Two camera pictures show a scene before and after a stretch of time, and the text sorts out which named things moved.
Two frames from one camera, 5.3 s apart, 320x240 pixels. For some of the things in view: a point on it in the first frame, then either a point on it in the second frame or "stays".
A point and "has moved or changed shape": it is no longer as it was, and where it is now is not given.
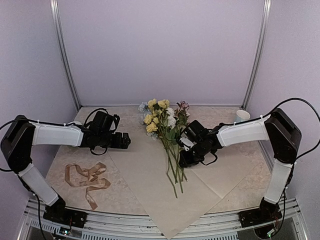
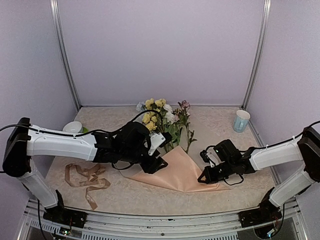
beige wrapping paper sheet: [140, 160] has moved or changed shape
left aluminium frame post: [60, 39] stays
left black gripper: [117, 144] -> [152, 166]
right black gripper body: [194, 157] -> [220, 175]
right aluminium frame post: [267, 9] stays
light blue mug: [241, 115] stays
